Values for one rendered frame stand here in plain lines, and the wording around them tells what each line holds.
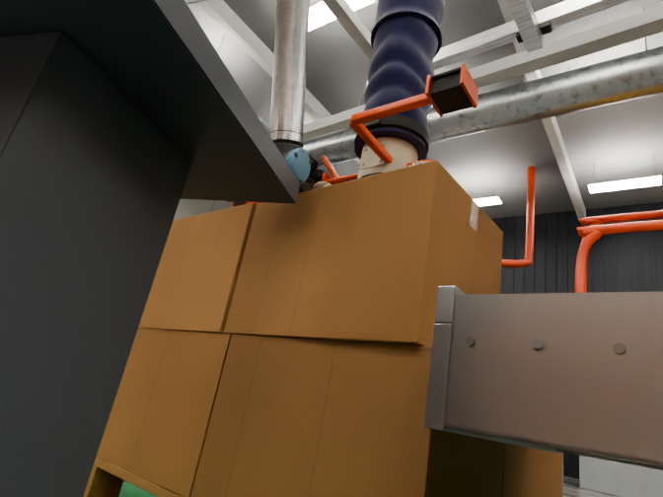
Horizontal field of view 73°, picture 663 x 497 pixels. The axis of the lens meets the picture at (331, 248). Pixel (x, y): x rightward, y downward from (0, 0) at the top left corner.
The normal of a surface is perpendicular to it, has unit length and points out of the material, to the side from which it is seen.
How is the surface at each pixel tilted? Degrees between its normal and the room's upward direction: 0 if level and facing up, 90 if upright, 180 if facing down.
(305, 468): 90
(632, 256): 90
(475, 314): 90
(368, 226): 90
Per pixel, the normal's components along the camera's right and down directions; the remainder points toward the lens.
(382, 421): -0.60, -0.37
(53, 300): 0.95, 0.07
